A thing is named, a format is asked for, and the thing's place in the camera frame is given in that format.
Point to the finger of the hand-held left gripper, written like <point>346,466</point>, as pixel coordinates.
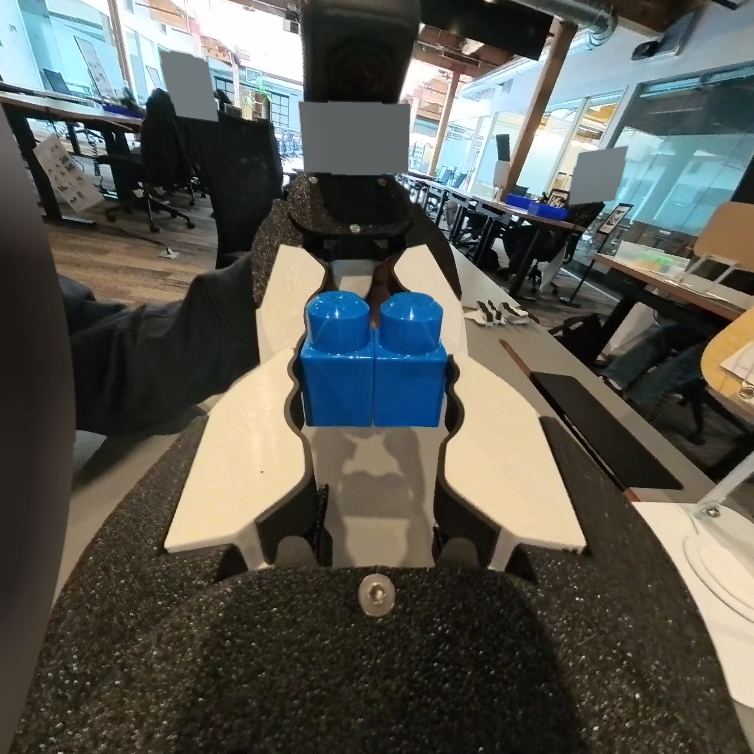
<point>439,283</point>
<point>286,294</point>

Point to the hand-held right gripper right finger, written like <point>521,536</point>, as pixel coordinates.
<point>506,459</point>

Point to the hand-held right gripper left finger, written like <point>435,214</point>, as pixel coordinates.
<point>235,447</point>

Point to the blue mega block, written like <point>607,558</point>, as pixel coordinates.
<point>337,377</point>

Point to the black white striped pieces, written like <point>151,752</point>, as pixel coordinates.
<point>498,312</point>

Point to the long grey desk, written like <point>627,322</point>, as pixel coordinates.
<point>471,197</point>

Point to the black desk strip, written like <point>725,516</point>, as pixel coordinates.
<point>601,430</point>

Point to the black office chair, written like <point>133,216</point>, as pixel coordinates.
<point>165,141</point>
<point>533,247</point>

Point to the floor outlet box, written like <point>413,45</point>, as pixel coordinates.
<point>169,253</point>

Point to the framed picture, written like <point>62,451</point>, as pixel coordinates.
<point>615,227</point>

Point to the wooden desk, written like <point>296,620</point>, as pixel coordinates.
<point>648,280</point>

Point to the clear plastic box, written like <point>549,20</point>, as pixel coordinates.
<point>651,256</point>

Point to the printed paper sheet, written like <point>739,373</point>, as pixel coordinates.
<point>68,176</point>

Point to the dark office desk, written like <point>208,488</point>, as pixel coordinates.
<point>70,109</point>

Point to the wooden post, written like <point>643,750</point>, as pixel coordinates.
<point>545,106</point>

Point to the metal ceiling duct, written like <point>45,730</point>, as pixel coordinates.
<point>589,17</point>

